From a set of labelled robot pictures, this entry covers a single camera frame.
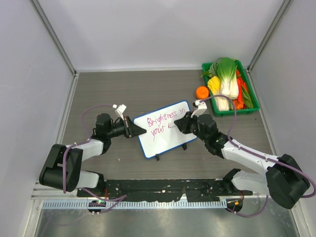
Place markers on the red toy peppers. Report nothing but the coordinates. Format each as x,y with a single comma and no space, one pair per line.
239,102

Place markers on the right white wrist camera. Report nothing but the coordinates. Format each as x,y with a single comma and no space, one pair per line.
200,107

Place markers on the toy bok choy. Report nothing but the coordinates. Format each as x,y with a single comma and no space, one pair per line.
226,71

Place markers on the blue framed whiteboard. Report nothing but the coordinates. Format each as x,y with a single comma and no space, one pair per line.
159,138

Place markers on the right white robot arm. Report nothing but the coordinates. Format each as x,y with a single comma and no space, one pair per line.
281,178

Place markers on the wire whiteboard stand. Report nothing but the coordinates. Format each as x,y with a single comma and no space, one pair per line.
171,152

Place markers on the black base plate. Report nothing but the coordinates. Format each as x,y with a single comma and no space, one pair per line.
168,190

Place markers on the green plastic basket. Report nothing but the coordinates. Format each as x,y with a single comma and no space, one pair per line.
206,75

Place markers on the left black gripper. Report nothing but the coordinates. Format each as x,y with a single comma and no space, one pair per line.
131,129

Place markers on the orange toy fruit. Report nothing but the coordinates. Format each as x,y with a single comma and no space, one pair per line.
202,92

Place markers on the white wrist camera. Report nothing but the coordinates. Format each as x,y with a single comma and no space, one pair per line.
119,110
200,107

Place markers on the green toy pea pods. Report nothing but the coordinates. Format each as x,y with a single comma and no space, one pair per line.
246,98

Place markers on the white slotted cable duct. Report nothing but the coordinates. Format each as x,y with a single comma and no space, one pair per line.
94,204

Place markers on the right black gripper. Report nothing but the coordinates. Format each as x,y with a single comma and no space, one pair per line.
183,124

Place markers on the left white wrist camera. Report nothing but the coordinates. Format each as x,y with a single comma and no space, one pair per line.
119,110

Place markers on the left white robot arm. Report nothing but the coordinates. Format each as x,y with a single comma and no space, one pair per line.
62,168

